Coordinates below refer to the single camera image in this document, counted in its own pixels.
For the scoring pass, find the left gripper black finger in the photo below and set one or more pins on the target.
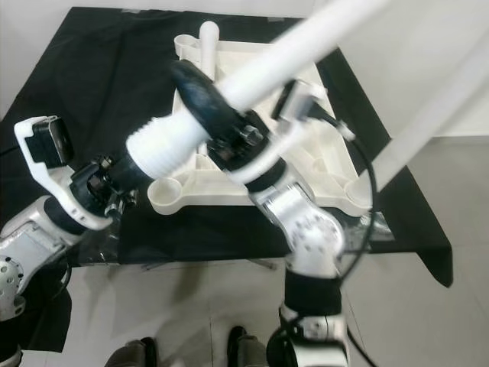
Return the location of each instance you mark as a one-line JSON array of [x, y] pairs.
[[131, 182]]

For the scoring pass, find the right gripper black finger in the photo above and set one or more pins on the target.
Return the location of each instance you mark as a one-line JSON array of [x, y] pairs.
[[202, 95]]

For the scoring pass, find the white plastic table leg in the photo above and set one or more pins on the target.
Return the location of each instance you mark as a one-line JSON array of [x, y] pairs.
[[208, 42], [275, 76], [428, 115]]

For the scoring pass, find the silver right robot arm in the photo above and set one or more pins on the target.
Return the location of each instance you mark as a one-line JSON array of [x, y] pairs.
[[306, 229]]

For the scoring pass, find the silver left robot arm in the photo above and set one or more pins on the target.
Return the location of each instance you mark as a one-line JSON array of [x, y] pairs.
[[30, 245]]

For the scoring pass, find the small clear tape patch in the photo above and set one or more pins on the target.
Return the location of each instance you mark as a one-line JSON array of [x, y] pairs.
[[103, 246]]

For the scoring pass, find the black tablecloth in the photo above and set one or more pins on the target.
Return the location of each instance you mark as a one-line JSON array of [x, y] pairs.
[[84, 92]]

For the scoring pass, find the cross-shaped clear tape patch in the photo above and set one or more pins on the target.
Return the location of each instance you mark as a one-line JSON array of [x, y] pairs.
[[382, 229]]

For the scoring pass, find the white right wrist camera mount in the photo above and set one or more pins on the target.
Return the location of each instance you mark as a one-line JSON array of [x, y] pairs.
[[283, 149]]

